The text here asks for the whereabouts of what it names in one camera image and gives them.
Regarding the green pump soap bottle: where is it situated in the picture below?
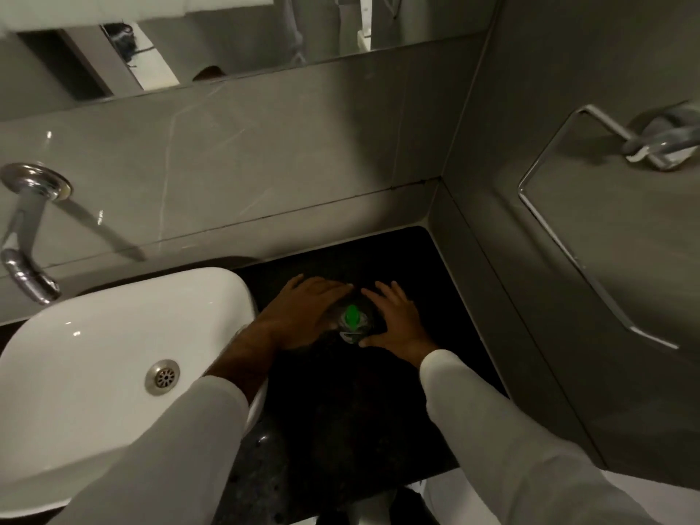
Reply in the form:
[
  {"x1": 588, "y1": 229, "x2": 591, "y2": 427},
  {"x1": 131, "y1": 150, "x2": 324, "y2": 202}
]
[{"x1": 335, "y1": 292, "x2": 379, "y2": 348}]

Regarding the person's right forearm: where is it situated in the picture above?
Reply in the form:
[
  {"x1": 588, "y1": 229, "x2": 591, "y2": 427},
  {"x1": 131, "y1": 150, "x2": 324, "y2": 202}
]
[{"x1": 418, "y1": 349, "x2": 664, "y2": 525}]

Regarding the chrome towel ring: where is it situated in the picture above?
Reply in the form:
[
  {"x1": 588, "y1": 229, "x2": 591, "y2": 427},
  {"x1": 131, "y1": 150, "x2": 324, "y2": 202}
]
[{"x1": 517, "y1": 101, "x2": 700, "y2": 351}]

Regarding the wall mirror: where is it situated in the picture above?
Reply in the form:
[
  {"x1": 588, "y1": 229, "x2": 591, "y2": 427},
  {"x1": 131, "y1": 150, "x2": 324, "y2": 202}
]
[{"x1": 0, "y1": 0, "x2": 502, "y2": 124}]

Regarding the person's left hand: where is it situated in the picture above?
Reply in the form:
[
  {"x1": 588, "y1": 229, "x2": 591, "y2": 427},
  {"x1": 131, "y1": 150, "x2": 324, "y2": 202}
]
[{"x1": 256, "y1": 273, "x2": 354, "y2": 353}]

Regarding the chrome wall faucet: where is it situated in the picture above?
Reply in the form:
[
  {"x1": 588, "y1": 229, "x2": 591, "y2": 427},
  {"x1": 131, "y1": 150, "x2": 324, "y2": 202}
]
[{"x1": 0, "y1": 162, "x2": 73, "y2": 306}]

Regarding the chrome basin drain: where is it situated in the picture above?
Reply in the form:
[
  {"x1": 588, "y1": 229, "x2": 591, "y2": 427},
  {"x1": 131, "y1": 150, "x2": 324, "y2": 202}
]
[{"x1": 144, "y1": 359, "x2": 181, "y2": 397}]

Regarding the person's right hand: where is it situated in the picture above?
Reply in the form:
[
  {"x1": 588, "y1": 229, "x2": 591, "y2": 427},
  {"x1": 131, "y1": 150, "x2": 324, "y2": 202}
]
[{"x1": 358, "y1": 280, "x2": 439, "y2": 369}]

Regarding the person's left forearm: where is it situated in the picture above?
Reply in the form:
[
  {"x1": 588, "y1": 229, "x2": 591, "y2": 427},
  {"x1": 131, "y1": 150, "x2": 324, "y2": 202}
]
[{"x1": 48, "y1": 321, "x2": 281, "y2": 525}]

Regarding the white ceramic wash basin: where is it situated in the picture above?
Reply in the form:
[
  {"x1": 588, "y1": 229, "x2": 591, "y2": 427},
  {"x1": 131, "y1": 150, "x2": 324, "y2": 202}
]
[{"x1": 0, "y1": 267, "x2": 270, "y2": 518}]

